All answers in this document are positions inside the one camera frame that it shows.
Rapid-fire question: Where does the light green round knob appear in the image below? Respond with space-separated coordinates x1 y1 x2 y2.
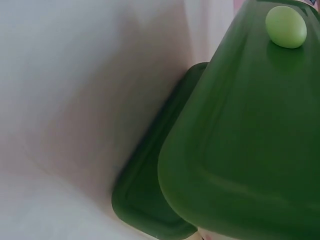
265 5 308 50

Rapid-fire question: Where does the small green container lid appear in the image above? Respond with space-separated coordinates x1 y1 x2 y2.
111 61 210 238

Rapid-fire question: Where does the large green container lid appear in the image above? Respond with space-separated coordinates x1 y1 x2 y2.
157 0 320 240

